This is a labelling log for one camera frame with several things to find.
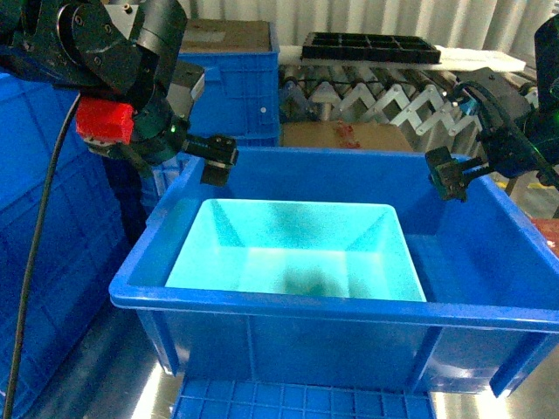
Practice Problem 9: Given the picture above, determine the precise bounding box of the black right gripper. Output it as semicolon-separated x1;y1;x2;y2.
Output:
424;127;558;202

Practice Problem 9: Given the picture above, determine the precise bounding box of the blue crate behind left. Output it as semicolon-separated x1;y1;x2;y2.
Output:
179;19;280;147

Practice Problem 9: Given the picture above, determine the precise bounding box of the black compartment tray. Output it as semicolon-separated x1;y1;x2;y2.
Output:
301;32;441;65

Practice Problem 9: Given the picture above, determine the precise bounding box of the expandable roller conveyor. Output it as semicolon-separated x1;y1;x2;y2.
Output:
279;65;481;140

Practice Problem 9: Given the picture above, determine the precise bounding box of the red camera mount block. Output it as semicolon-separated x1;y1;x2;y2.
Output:
75;96;134;145

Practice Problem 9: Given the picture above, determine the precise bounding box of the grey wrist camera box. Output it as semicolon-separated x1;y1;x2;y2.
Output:
167;60;205;120

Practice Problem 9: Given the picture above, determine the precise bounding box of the white foam board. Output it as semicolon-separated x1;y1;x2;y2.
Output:
279;43;528;73

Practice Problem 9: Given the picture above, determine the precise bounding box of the brown cardboard box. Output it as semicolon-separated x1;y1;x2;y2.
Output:
279;120;412;152

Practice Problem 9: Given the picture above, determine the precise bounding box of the cardboard box with red top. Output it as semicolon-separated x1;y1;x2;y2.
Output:
531;218;559;258

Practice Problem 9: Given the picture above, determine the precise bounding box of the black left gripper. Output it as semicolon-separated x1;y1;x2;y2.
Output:
86;92;238;187

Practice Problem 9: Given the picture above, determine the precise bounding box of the upturned blue crate base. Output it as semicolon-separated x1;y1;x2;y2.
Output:
171;379;436;418

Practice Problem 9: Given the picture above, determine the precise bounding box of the teal plastic tray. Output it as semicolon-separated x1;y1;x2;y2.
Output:
166;198;426;302

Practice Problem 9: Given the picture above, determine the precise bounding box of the open blue plastic crate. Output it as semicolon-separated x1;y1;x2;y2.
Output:
109;148;558;395

